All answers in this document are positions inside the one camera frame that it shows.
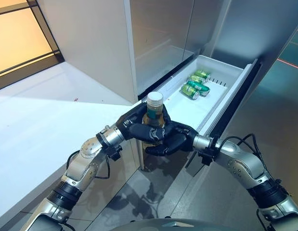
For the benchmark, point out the tea bottle with white cap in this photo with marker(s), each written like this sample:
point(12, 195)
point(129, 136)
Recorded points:
point(154, 108)

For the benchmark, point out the teal green drink can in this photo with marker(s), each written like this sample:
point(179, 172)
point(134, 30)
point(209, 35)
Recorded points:
point(198, 87)

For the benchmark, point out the dark framed window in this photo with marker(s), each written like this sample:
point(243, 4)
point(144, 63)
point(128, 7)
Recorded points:
point(18, 36)

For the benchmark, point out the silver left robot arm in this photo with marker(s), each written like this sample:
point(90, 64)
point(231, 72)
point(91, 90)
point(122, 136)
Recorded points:
point(81, 166)

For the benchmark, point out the white counter cabinet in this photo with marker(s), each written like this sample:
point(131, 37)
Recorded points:
point(30, 132)

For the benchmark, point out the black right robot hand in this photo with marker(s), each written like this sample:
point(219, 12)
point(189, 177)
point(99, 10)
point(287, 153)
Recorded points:
point(180, 139)

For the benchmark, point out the white fridge drawer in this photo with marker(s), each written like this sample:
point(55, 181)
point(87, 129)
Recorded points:
point(187, 108)

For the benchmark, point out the white tall side panel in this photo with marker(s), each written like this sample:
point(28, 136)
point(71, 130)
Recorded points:
point(91, 48)

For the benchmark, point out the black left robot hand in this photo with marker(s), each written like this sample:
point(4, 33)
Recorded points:
point(136, 115)

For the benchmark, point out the stainless steel fridge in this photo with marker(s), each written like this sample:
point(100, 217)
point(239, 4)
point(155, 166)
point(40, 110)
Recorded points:
point(163, 29)

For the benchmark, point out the light green drink can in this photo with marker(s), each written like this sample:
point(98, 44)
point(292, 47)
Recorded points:
point(189, 91)
point(196, 79)
point(202, 74)

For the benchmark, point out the grey robot torso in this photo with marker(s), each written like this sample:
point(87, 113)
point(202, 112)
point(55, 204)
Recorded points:
point(163, 226)

